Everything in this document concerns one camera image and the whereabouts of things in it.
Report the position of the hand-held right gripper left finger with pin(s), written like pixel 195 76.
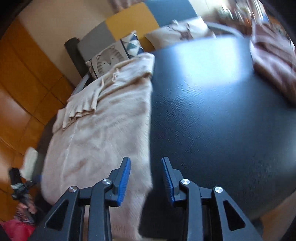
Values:
pixel 123 183

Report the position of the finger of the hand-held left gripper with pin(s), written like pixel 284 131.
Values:
pixel 34 182

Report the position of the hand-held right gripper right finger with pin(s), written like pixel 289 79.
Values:
pixel 167 183

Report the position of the beige knit sweater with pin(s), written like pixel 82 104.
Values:
pixel 97 139

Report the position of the white knit sweater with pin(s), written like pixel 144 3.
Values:
pixel 30 162

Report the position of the person's pink clothing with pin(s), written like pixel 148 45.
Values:
pixel 16 231

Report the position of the wooden wardrobe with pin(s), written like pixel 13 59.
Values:
pixel 23 81

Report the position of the tiger print cushion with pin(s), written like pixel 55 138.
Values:
pixel 108 58

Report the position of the deer print cushion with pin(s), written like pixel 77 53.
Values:
pixel 175 32

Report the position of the pink knit garment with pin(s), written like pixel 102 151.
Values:
pixel 272 58

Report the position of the grey yellow blue sofa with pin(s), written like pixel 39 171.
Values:
pixel 129 18

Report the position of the pink curtain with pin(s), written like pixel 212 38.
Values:
pixel 124 3

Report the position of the cluttered wooden desk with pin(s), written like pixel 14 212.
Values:
pixel 240 14

